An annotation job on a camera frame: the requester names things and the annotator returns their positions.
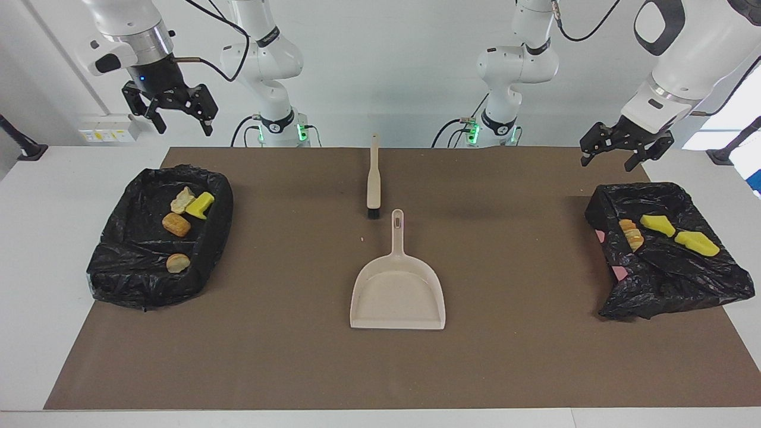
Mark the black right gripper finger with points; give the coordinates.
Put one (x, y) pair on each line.
(207, 126)
(159, 123)

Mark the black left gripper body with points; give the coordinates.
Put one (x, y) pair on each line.
(624, 135)

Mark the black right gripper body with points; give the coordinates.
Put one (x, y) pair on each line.
(171, 95)

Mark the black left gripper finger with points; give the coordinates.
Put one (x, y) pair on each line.
(587, 158)
(633, 163)

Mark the yellow sponge wedge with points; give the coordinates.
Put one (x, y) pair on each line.
(697, 242)
(657, 224)

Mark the pale crusty bread chunk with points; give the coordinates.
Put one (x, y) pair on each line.
(631, 235)

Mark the striped croissant bread piece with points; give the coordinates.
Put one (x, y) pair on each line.
(183, 200)

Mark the notched yellow sponge piece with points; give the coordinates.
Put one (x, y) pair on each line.
(200, 205)

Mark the brown oval bread loaf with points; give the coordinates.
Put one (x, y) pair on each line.
(176, 224)

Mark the beige hand brush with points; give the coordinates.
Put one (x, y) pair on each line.
(374, 178)

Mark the beige plastic dustpan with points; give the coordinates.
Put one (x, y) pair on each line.
(398, 297)

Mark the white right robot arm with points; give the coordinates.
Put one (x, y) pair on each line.
(128, 24)

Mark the black bag-lined pink bin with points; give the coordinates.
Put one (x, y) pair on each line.
(666, 279)

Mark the blue object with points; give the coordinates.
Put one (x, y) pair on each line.
(756, 181)

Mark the small striped bread roll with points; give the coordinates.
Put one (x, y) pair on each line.
(178, 263)

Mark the brown table mat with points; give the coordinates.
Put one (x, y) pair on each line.
(238, 356)

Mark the white wall power outlet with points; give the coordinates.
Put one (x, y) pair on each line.
(107, 128)

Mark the black camera stand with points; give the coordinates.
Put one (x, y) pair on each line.
(722, 156)
(32, 151)

